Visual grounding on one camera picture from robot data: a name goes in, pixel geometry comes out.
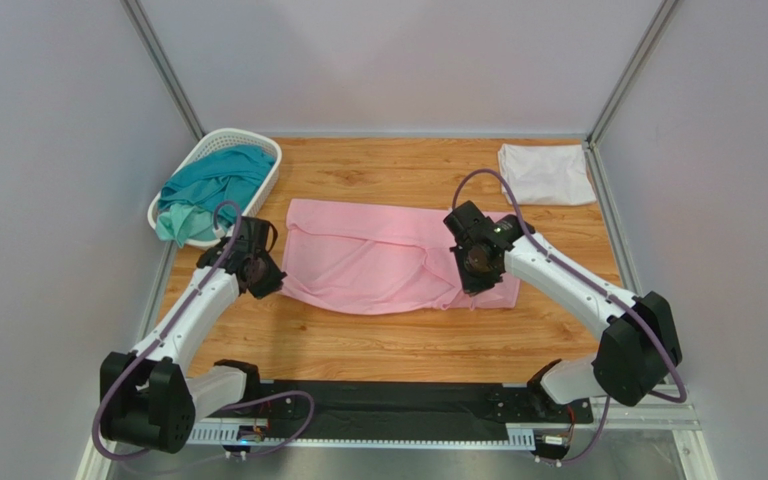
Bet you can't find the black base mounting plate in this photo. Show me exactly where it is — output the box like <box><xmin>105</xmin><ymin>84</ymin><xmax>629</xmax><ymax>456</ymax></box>
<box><xmin>247</xmin><ymin>380</ymin><xmax>594</xmax><ymax>441</ymax></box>

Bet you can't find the right aluminium corner post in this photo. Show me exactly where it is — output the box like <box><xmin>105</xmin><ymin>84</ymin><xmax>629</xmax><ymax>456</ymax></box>
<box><xmin>582</xmin><ymin>0</ymin><xmax>683</xmax><ymax>292</ymax></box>

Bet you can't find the aluminium corner post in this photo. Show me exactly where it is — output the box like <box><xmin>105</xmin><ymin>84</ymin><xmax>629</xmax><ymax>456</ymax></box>
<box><xmin>582</xmin><ymin>0</ymin><xmax>683</xmax><ymax>292</ymax></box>
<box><xmin>121</xmin><ymin>0</ymin><xmax>205</xmax><ymax>334</ymax></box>

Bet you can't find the folded white t shirt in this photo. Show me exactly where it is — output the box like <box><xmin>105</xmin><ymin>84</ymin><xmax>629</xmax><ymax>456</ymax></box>
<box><xmin>497</xmin><ymin>144</ymin><xmax>597</xmax><ymax>206</ymax></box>

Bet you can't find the left aluminium corner post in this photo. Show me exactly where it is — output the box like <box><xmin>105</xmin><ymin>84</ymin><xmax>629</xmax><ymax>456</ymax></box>
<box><xmin>121</xmin><ymin>0</ymin><xmax>205</xmax><ymax>334</ymax></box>

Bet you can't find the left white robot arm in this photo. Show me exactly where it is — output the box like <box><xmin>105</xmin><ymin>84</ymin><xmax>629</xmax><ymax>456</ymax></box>
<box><xmin>92</xmin><ymin>217</ymin><xmax>286</xmax><ymax>453</ymax></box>

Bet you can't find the white plastic laundry basket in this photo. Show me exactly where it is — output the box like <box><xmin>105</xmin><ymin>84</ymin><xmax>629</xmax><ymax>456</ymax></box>
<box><xmin>147</xmin><ymin>128</ymin><xmax>283</xmax><ymax>250</ymax></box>

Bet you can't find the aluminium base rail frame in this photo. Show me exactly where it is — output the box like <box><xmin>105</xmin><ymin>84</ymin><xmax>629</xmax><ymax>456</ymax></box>
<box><xmin>79</xmin><ymin>380</ymin><xmax>717</xmax><ymax>479</ymax></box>

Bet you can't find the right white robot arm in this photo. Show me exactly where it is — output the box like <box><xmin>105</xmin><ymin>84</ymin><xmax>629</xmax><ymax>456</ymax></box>
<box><xmin>443</xmin><ymin>201</ymin><xmax>682</xmax><ymax>407</ymax></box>

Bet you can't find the teal t shirt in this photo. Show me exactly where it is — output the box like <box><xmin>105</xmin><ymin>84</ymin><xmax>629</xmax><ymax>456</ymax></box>
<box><xmin>157</xmin><ymin>145</ymin><xmax>277</xmax><ymax>212</ymax></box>

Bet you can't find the pink t shirt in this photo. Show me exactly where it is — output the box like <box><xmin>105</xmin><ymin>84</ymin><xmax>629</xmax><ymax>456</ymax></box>
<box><xmin>282</xmin><ymin>199</ymin><xmax>520</xmax><ymax>315</ymax></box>

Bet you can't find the mint green t shirt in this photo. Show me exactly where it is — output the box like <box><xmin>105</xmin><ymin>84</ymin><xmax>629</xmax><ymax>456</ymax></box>
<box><xmin>154</xmin><ymin>204</ymin><xmax>230</xmax><ymax>247</ymax></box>

